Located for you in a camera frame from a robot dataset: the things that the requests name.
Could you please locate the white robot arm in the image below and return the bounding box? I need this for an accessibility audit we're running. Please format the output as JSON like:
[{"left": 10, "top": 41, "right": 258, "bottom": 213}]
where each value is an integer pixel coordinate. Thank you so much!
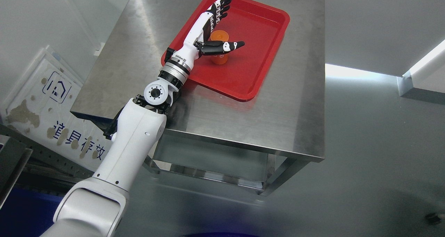
[{"left": 42, "top": 60, "right": 191, "bottom": 237}]

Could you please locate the orange cylindrical capacitor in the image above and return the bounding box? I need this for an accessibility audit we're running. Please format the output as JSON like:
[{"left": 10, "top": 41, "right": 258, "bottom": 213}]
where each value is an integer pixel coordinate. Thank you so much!
[{"left": 210, "top": 30, "right": 229, "bottom": 65}]

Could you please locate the red plastic tray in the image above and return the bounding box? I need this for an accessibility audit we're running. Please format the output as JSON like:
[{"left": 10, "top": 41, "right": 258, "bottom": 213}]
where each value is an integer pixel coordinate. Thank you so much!
[{"left": 161, "top": 0, "right": 291, "bottom": 102}]

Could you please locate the white sign board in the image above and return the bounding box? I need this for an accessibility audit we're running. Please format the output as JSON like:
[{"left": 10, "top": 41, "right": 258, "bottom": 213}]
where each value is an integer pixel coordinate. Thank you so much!
[{"left": 1, "top": 46, "right": 111, "bottom": 171}]

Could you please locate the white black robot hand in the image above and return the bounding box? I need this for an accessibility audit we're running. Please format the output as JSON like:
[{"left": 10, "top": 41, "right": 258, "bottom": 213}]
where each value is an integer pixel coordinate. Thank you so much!
[{"left": 163, "top": 0, "right": 245, "bottom": 74}]

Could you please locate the stainless steel desk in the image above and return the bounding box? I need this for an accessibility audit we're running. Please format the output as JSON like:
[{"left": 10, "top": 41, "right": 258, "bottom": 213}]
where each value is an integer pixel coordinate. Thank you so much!
[{"left": 71, "top": 0, "right": 325, "bottom": 196}]

